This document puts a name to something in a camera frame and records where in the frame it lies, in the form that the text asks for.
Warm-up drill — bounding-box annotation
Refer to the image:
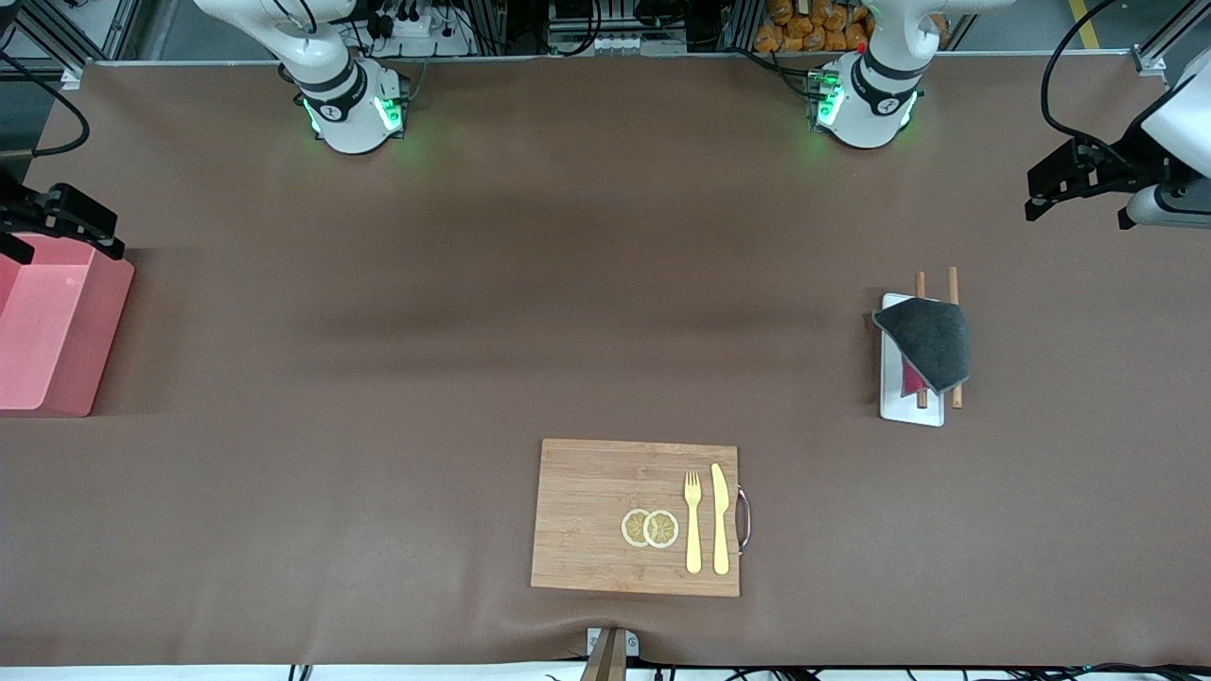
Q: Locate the orange snack bag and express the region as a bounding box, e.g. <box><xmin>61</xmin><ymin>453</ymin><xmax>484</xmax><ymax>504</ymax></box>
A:
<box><xmin>754</xmin><ymin>0</ymin><xmax>873</xmax><ymax>54</ymax></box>

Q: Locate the wooden cutting board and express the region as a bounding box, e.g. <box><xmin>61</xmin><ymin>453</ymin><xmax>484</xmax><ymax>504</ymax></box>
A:
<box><xmin>530</xmin><ymin>438</ymin><xmax>754</xmax><ymax>599</ymax></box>

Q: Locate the brown table mat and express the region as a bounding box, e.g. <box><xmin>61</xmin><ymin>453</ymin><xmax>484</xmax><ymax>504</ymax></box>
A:
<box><xmin>0</xmin><ymin>52</ymin><xmax>1211</xmax><ymax>669</ymax></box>

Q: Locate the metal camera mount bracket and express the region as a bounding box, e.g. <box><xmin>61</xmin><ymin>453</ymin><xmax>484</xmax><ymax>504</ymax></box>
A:
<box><xmin>579</xmin><ymin>627</ymin><xmax>641</xmax><ymax>681</ymax></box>

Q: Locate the yellow knife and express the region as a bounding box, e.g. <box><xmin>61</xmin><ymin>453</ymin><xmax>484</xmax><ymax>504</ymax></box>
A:
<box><xmin>711</xmin><ymin>463</ymin><xmax>731</xmax><ymax>576</ymax></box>

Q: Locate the pink plastic bin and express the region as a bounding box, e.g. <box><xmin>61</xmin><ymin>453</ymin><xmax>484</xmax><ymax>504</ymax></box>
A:
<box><xmin>0</xmin><ymin>232</ymin><xmax>135</xmax><ymax>418</ymax></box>

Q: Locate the grey and red cloth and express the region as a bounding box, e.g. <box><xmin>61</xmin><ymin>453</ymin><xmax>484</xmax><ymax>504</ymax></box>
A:
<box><xmin>872</xmin><ymin>296</ymin><xmax>972</xmax><ymax>398</ymax></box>

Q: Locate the white rack with wooden rods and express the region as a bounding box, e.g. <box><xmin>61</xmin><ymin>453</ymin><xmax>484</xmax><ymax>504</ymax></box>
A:
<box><xmin>880</xmin><ymin>267</ymin><xmax>964</xmax><ymax>428</ymax></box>

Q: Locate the white power strip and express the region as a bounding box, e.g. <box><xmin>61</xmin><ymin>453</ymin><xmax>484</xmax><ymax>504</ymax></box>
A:
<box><xmin>372</xmin><ymin>8</ymin><xmax>474</xmax><ymax>58</ymax></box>

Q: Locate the yellow fork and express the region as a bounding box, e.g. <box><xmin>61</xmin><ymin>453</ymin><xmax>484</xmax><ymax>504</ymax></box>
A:
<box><xmin>683</xmin><ymin>470</ymin><xmax>704</xmax><ymax>575</ymax></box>

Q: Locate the aluminium frame profile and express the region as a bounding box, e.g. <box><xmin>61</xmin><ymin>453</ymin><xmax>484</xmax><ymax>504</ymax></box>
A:
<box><xmin>1131</xmin><ymin>0</ymin><xmax>1211</xmax><ymax>77</ymax></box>
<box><xmin>0</xmin><ymin>0</ymin><xmax>143</xmax><ymax>91</ymax></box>

